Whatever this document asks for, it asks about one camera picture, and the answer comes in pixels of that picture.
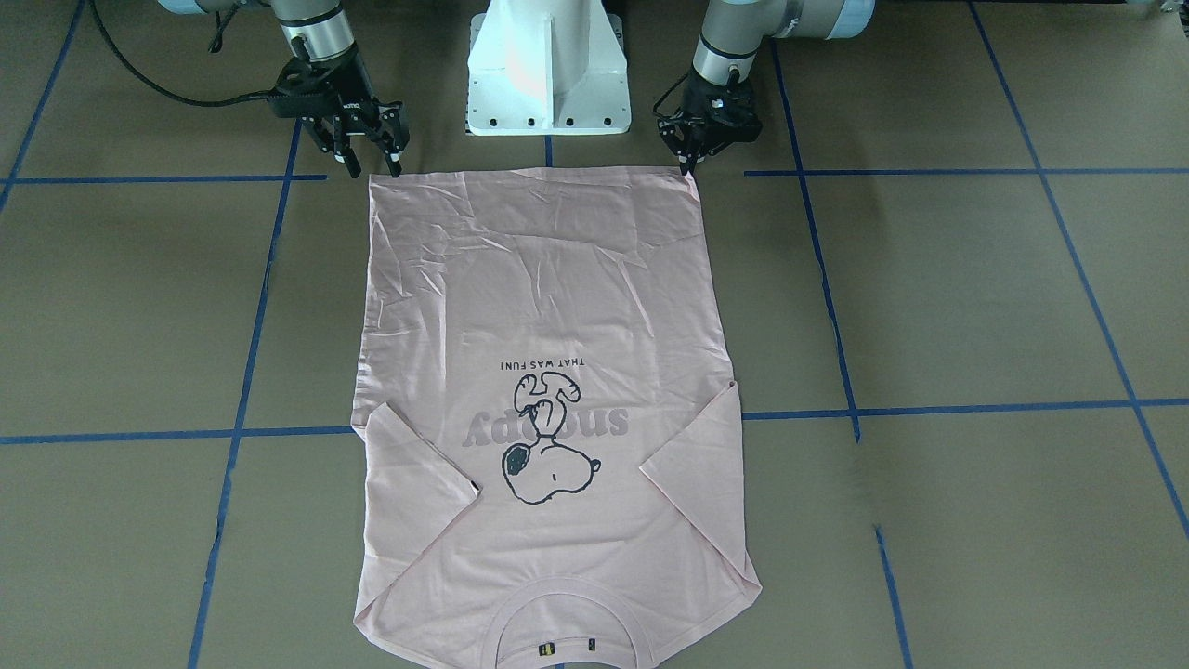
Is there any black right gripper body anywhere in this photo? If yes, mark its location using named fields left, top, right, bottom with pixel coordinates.
left=268, top=51, right=411, bottom=150

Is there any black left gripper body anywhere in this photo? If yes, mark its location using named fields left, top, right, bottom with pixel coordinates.
left=655, top=72, right=762, bottom=158

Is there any pink Snoopy t-shirt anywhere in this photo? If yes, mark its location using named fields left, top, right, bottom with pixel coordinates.
left=351, top=166, right=762, bottom=668

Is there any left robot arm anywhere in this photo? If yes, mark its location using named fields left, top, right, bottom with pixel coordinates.
left=652, top=1, right=876, bottom=175

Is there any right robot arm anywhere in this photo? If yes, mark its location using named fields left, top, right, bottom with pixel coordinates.
left=151, top=1, right=411, bottom=177

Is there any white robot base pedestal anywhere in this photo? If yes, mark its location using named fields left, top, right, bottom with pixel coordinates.
left=464, top=1, right=633, bottom=137

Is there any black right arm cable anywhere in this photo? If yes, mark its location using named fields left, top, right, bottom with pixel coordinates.
left=90, top=0, right=279, bottom=108

